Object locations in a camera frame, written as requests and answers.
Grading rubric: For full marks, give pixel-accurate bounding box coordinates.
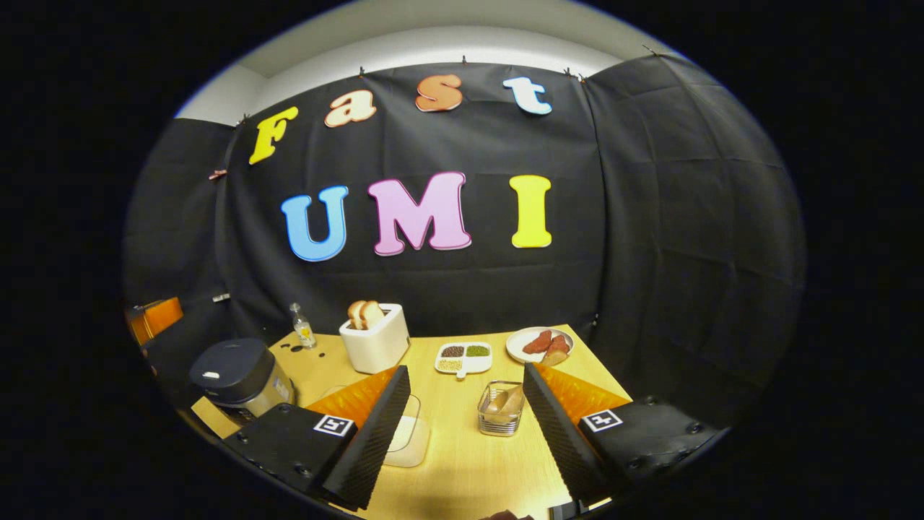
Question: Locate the black rice cooker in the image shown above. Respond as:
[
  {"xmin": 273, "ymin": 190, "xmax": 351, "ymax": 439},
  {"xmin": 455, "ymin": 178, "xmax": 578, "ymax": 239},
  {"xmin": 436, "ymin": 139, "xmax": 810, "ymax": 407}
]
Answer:
[{"xmin": 189, "ymin": 338, "xmax": 297, "ymax": 423}]

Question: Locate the wooden spoon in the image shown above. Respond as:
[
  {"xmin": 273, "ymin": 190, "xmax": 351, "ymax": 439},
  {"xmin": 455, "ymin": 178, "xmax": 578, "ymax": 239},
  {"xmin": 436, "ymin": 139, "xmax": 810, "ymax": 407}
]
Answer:
[{"xmin": 487, "ymin": 386, "xmax": 525, "ymax": 423}]

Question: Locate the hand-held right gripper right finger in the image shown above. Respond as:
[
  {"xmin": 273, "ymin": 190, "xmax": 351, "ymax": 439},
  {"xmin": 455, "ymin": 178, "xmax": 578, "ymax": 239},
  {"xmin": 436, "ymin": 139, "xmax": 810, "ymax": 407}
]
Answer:
[{"xmin": 522, "ymin": 363, "xmax": 723, "ymax": 506}]

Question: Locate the small glass bottle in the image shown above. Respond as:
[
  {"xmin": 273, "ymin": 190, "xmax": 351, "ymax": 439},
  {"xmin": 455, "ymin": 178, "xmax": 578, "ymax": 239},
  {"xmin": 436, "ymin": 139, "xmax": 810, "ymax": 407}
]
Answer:
[{"xmin": 289, "ymin": 303, "xmax": 317, "ymax": 349}]

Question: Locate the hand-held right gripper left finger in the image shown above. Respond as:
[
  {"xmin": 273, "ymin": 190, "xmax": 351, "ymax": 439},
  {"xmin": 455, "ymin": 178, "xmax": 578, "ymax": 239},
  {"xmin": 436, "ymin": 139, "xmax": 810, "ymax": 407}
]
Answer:
[{"xmin": 224, "ymin": 365, "xmax": 412, "ymax": 511}]

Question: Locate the white toaster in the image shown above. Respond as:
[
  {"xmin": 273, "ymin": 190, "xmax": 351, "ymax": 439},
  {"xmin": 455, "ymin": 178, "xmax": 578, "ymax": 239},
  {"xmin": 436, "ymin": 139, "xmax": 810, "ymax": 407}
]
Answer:
[{"xmin": 339, "ymin": 303, "xmax": 411, "ymax": 375}]

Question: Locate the black backdrop cloth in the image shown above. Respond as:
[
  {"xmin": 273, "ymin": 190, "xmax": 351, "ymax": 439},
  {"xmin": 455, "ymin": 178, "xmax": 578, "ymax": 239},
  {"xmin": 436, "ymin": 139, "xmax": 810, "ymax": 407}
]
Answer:
[{"xmin": 124, "ymin": 54, "xmax": 806, "ymax": 427}]

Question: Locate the white round plate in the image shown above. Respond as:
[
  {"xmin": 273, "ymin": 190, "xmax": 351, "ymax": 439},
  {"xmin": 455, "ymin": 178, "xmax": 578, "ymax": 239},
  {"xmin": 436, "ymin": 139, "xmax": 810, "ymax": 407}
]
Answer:
[{"xmin": 505, "ymin": 326, "xmax": 575, "ymax": 365}]

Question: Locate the white divided grain dish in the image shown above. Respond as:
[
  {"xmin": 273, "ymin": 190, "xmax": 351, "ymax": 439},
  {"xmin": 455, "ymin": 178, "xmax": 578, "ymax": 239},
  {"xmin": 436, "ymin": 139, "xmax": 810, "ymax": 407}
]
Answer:
[{"xmin": 435, "ymin": 342, "xmax": 494, "ymax": 380}]

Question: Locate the clear box of rice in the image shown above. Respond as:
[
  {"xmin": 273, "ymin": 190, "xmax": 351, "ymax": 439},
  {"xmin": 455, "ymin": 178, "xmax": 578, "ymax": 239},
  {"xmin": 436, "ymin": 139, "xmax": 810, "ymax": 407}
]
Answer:
[{"xmin": 321, "ymin": 385, "xmax": 432, "ymax": 468}]

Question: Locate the wire metal chopstick holder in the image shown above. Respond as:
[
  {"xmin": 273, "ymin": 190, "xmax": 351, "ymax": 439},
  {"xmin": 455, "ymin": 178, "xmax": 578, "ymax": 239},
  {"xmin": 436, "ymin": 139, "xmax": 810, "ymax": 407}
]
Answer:
[{"xmin": 477, "ymin": 381, "xmax": 526, "ymax": 437}]

